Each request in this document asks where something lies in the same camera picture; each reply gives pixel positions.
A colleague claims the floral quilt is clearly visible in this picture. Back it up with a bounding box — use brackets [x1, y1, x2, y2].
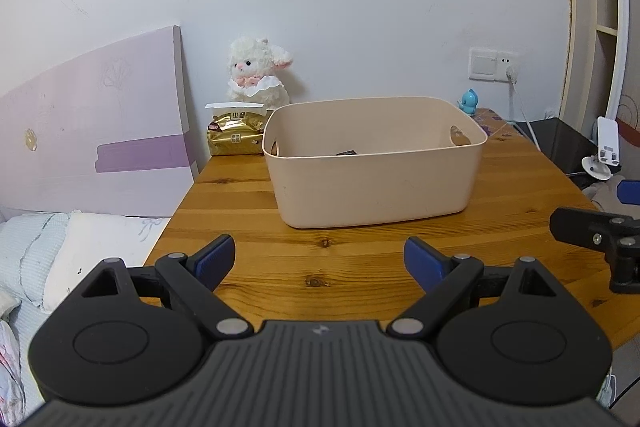
[0, 317, 27, 424]

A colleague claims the cream shelf unit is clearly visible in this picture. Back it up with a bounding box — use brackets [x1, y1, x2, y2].
[559, 0, 640, 142]

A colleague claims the white pillow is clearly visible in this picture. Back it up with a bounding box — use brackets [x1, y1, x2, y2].
[42, 212, 171, 313]

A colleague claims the light blue blanket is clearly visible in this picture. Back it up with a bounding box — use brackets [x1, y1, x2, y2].
[0, 213, 71, 308]

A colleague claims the white power cable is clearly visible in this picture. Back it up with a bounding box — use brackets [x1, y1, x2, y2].
[511, 82, 542, 152]

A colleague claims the white plush lamb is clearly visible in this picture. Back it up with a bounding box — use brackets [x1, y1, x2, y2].
[226, 37, 294, 110]

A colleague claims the gold tissue pack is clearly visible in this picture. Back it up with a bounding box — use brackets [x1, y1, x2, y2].
[207, 109, 273, 156]

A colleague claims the white wall outlet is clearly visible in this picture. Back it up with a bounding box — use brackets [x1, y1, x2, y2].
[495, 50, 520, 82]

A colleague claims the white phone stand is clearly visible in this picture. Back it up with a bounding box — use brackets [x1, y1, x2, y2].
[581, 117, 624, 180]

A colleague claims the white floor cable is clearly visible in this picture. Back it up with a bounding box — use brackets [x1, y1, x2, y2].
[597, 374, 619, 408]

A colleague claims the beige plastic storage bin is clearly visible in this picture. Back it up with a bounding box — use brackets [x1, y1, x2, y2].
[262, 96, 488, 229]

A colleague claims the black side table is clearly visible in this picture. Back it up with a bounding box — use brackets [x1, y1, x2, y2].
[515, 118, 607, 188]

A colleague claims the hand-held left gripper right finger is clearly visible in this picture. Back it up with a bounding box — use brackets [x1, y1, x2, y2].
[389, 236, 565, 341]

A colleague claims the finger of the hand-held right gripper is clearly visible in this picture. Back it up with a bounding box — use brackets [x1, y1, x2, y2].
[549, 207, 640, 294]
[616, 180, 640, 206]

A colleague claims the white tissue sheet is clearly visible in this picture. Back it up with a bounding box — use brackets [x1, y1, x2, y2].
[205, 101, 266, 114]

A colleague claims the blue toy figure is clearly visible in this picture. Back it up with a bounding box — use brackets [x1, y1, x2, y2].
[457, 89, 481, 116]

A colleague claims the white wall switch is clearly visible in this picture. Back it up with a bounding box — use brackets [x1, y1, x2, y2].
[469, 48, 497, 82]

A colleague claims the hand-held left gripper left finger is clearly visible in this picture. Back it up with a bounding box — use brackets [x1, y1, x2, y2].
[79, 234, 255, 342]

